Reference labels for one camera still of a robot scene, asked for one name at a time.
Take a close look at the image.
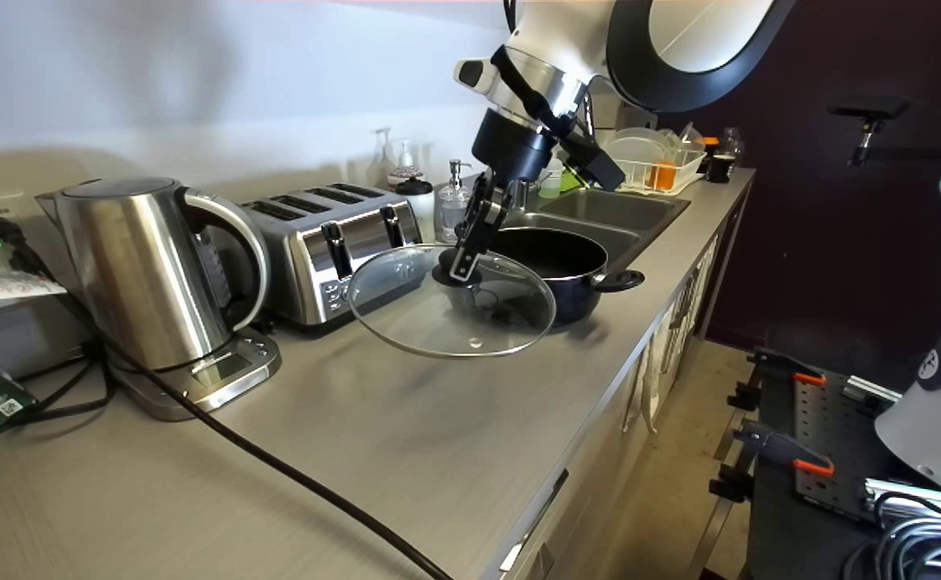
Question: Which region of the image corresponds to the stainless double sink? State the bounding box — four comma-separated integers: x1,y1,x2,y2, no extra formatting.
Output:
514,192,686,271

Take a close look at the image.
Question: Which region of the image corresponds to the black kettle power cord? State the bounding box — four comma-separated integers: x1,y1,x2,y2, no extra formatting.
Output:
0,217,454,580

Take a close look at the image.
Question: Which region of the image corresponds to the black clamp orange tip front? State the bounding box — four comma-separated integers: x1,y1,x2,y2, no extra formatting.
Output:
708,418,835,502

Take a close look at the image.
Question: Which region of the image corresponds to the glass pot lid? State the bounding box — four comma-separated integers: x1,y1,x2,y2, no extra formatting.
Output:
347,245,557,360

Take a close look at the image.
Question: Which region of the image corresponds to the stainless four-slot toaster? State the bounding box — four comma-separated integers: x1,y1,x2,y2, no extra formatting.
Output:
244,183,423,330

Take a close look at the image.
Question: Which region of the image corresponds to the black clamp orange tip rear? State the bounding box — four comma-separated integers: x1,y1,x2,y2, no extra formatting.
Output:
729,351,827,414

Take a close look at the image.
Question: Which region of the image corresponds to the black clamp orange tip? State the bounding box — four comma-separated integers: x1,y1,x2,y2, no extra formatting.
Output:
708,418,835,502
729,351,827,414

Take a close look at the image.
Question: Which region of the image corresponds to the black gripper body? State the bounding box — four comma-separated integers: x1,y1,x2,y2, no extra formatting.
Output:
469,110,553,183

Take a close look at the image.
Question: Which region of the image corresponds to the dish drying rack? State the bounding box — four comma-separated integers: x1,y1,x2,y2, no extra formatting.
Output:
598,129,706,198

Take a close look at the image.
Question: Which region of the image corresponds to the black perforated robot table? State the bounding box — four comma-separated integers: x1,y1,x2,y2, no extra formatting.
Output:
745,351,941,580

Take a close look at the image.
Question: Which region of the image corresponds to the black cooking pot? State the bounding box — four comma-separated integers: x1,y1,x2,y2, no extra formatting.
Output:
494,230,644,325

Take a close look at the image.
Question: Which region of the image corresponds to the bundle of grey cables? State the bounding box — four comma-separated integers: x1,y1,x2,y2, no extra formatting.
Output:
864,489,941,580

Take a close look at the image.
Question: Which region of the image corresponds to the stainless electric kettle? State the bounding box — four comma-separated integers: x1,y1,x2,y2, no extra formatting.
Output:
42,177,281,423

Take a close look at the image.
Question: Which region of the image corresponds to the glass soap dispenser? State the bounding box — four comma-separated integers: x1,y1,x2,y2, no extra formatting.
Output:
435,161,475,245

